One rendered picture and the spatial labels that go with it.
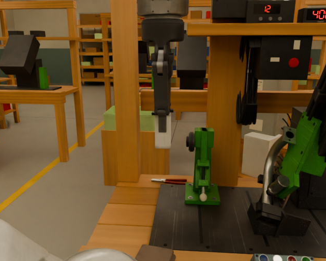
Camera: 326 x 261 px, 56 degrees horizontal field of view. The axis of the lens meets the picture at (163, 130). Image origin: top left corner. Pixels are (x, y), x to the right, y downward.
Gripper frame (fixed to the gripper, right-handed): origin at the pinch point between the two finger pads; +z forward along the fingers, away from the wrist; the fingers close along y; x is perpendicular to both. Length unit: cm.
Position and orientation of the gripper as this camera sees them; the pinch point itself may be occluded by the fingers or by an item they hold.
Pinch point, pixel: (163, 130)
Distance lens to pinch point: 58.6
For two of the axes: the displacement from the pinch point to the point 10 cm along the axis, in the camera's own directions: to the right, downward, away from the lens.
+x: 10.0, 0.2, -0.8
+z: 0.0, 9.6, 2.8
